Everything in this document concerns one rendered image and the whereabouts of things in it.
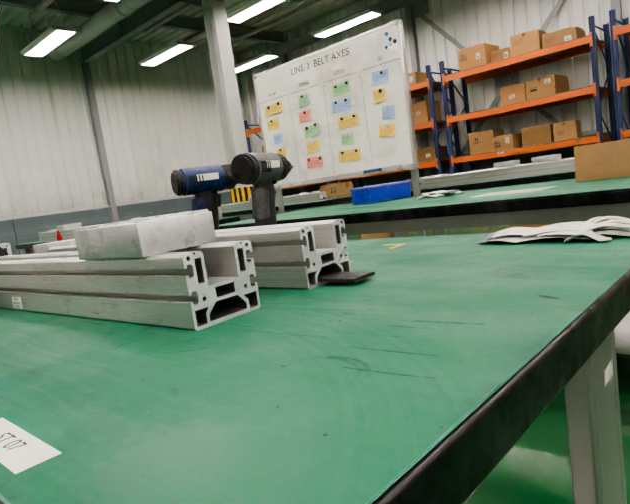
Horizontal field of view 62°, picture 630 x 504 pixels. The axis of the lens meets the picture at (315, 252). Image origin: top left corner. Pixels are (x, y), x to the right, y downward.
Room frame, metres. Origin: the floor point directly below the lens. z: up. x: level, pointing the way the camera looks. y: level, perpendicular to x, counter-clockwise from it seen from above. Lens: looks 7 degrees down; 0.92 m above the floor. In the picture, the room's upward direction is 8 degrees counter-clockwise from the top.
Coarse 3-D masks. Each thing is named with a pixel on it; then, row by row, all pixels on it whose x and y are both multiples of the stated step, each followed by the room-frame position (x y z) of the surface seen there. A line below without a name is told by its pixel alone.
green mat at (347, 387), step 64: (384, 256) 0.91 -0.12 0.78; (448, 256) 0.81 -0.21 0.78; (512, 256) 0.73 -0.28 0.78; (576, 256) 0.67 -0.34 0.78; (0, 320) 0.82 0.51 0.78; (64, 320) 0.74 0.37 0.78; (256, 320) 0.57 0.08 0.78; (320, 320) 0.53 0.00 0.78; (384, 320) 0.49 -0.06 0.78; (448, 320) 0.46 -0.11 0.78; (512, 320) 0.43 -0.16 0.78; (0, 384) 0.46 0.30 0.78; (64, 384) 0.44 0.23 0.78; (128, 384) 0.41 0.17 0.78; (192, 384) 0.39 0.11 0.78; (256, 384) 0.37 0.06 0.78; (320, 384) 0.35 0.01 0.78; (384, 384) 0.34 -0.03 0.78; (448, 384) 0.32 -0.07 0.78; (64, 448) 0.31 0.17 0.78; (128, 448) 0.29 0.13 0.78; (192, 448) 0.28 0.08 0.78; (256, 448) 0.27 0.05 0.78; (320, 448) 0.26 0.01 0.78; (384, 448) 0.25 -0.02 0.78
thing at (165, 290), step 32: (32, 256) 1.00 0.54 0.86; (64, 256) 0.91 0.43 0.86; (160, 256) 0.59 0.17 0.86; (192, 256) 0.57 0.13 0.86; (224, 256) 0.63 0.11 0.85; (0, 288) 0.96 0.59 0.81; (32, 288) 0.84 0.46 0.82; (64, 288) 0.76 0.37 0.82; (96, 288) 0.69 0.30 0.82; (128, 288) 0.64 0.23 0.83; (160, 288) 0.59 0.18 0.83; (192, 288) 0.56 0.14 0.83; (224, 288) 0.62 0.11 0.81; (256, 288) 0.63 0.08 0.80; (128, 320) 0.65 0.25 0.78; (160, 320) 0.60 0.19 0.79; (192, 320) 0.56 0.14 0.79; (224, 320) 0.59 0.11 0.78
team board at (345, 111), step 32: (384, 32) 3.74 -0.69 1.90; (288, 64) 4.38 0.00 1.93; (320, 64) 4.15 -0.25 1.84; (352, 64) 3.95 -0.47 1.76; (384, 64) 3.76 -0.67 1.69; (256, 96) 4.68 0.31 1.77; (288, 96) 4.42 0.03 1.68; (320, 96) 4.19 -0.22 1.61; (352, 96) 3.97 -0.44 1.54; (384, 96) 3.78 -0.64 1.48; (288, 128) 4.46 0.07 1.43; (320, 128) 4.22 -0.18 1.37; (352, 128) 4.00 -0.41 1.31; (384, 128) 3.81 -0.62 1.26; (288, 160) 4.49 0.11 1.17; (320, 160) 4.25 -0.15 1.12; (352, 160) 4.02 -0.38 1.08; (384, 160) 3.83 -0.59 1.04; (416, 160) 3.66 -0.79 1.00; (416, 192) 3.71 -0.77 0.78
